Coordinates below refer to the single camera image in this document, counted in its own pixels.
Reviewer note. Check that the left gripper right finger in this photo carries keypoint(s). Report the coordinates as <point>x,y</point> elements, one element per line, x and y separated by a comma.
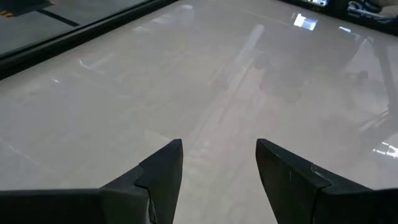
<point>286,186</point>

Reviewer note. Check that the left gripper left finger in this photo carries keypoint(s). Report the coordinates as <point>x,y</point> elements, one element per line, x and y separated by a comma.
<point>161,180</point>

